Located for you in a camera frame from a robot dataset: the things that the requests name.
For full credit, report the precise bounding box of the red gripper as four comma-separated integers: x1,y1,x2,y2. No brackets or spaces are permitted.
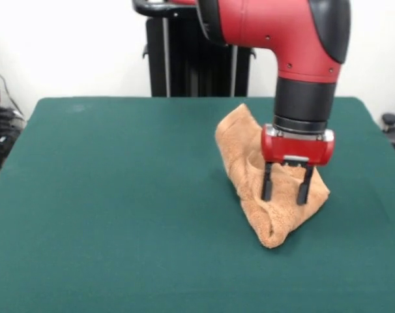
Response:
261,123,336,205

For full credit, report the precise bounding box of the tan terry towel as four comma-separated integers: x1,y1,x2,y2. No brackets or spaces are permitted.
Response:
215,103,331,250

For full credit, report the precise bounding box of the black chair base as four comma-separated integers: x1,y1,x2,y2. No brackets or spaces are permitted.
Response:
381,112,395,164

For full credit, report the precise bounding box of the dark green tablecloth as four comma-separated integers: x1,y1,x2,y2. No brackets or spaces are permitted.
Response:
0,96,395,313

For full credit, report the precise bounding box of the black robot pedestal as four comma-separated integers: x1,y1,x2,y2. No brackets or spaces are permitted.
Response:
131,0,257,98

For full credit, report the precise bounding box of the black cable bundle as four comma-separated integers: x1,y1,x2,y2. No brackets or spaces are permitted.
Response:
0,106,27,170

